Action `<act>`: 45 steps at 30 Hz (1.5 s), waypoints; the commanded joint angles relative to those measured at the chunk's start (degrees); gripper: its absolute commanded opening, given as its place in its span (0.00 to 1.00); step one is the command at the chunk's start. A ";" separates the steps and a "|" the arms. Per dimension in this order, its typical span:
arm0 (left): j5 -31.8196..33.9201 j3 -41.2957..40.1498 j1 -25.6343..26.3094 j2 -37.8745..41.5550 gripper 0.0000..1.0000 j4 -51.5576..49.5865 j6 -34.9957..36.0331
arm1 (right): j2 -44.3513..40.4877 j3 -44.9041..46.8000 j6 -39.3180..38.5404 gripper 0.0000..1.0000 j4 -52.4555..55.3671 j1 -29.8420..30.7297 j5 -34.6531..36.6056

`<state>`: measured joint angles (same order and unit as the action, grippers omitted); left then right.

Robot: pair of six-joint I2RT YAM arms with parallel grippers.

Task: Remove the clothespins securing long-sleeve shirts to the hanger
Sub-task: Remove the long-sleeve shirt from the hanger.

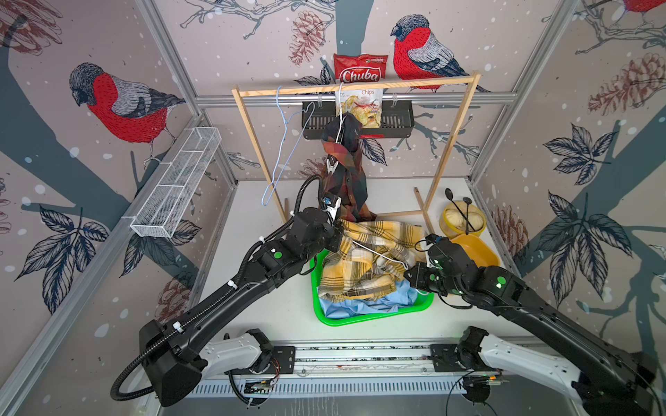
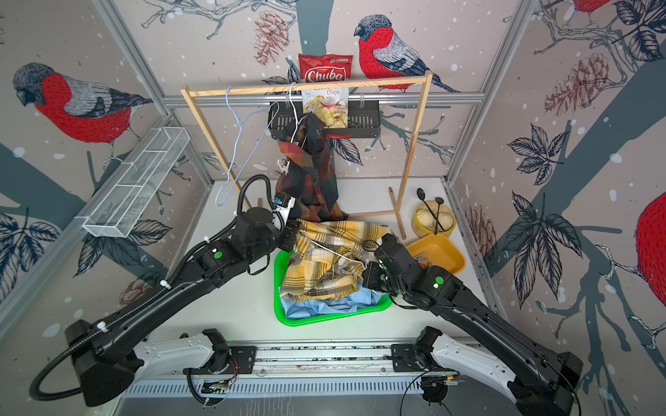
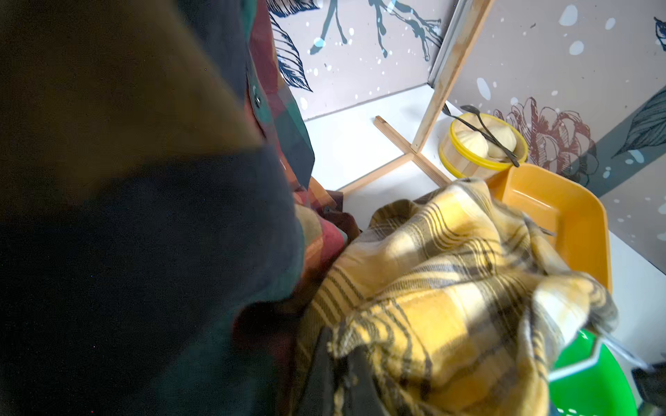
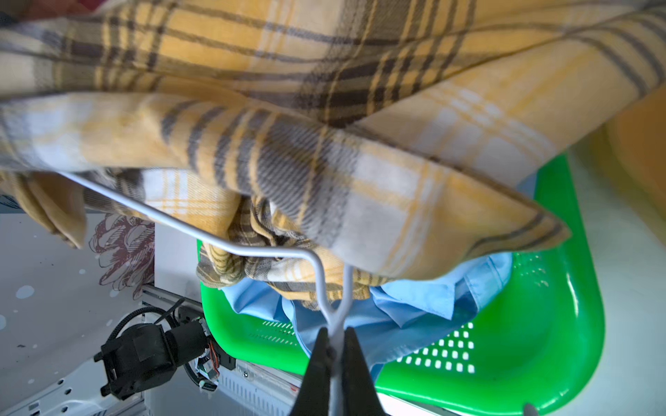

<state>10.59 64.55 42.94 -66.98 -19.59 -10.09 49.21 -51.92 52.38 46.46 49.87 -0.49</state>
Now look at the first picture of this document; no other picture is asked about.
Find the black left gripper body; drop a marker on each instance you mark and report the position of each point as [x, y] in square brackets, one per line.
[329, 239]

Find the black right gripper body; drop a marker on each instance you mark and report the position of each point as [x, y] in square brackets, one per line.
[439, 285]

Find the light blue long-sleeve shirt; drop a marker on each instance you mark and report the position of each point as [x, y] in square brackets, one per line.
[403, 297]

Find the yellow plaid flannel shirt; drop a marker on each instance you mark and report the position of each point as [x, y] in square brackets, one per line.
[353, 273]

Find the white wire hanger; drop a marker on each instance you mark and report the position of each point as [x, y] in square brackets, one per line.
[281, 165]

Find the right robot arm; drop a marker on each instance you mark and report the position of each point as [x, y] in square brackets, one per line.
[601, 378]

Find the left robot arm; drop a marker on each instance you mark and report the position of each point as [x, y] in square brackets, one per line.
[170, 363]

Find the long black spoon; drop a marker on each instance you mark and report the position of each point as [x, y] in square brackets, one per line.
[450, 196]

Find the white hanger of red shirt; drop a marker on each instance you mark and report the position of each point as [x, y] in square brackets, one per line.
[340, 100]

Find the green perforated plastic tray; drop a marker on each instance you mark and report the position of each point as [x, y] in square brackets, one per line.
[423, 302]

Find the yellow plastic tray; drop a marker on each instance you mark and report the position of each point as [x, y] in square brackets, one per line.
[477, 250]

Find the yellow bamboo steamer basket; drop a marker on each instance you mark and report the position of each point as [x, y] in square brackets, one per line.
[452, 224]

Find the dark red plaid shirt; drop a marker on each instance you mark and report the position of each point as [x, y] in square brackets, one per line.
[348, 181]

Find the short black spoon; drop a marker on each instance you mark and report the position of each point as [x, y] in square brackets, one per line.
[468, 203]

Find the red chips bag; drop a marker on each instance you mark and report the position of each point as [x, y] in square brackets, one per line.
[363, 102]

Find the wooden clothes rack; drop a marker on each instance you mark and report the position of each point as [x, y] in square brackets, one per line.
[424, 203]

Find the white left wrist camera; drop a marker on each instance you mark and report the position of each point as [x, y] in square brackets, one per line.
[331, 205]

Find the black wall basket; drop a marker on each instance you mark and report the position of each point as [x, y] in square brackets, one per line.
[397, 120]

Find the white wire mesh basket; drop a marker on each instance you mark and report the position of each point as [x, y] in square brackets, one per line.
[168, 201]

